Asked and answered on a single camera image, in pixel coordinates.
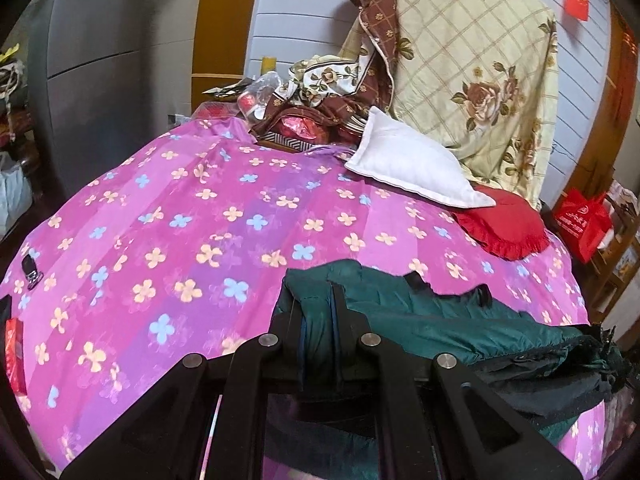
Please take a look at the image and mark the grey wardrobe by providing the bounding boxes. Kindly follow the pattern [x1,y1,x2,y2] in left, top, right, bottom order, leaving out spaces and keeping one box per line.
[20,0,201,201]

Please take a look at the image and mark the clear plastic bag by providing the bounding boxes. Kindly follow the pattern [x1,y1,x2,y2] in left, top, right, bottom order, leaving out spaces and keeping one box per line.
[237,71,289,121]

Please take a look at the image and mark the red shopping bag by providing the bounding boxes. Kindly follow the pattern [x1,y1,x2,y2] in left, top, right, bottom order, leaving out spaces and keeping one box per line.
[552,187,615,265]

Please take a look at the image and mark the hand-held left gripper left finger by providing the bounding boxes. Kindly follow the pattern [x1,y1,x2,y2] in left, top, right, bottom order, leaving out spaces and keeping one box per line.
[60,296,306,480]

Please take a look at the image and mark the red flat packet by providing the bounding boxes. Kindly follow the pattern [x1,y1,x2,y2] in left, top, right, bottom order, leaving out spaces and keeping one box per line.
[4,317,29,396]

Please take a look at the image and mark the white plastic bag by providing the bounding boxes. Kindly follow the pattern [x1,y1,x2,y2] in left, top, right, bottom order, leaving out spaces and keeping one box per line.
[0,152,34,239]

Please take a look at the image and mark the brown floral bedding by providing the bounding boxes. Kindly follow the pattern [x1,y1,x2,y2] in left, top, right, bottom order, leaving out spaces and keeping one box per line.
[250,0,402,154]

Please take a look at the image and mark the black metal clip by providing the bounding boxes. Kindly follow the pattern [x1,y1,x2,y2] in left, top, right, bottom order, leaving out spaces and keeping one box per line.
[21,254,42,291]

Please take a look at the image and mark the red shiny packet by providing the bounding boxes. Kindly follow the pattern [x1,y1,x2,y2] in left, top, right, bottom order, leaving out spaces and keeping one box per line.
[275,112,352,145]

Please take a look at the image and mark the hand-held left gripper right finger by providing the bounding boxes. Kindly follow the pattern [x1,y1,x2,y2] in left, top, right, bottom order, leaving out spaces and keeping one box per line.
[327,282,586,480]

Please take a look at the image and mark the beige floral quilt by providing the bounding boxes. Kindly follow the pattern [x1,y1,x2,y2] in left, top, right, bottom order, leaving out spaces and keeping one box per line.
[242,0,621,206]
[340,0,560,211]

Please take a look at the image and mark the pink floral bed sheet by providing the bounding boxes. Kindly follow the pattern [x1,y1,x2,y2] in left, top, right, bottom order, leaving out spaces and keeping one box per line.
[0,115,608,480]

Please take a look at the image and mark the brown wooden panel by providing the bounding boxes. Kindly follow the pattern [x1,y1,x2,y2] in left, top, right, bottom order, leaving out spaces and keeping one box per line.
[547,10,640,211]
[191,0,264,119]

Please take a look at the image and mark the wooden rack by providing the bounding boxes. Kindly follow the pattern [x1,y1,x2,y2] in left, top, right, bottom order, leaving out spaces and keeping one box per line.
[590,180,640,329]

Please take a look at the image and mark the striped box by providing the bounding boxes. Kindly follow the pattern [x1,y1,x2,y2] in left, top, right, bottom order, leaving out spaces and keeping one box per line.
[259,131,313,154]

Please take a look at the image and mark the red ruffled cushion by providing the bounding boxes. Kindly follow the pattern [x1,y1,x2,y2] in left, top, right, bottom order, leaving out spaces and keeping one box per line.
[452,185,550,261]

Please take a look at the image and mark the dark green puffer jacket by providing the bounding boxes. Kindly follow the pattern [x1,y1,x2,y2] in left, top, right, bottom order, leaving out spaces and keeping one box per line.
[265,259,628,480]

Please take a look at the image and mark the white pillow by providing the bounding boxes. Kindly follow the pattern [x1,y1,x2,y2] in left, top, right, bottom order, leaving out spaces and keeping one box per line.
[344,106,497,210]

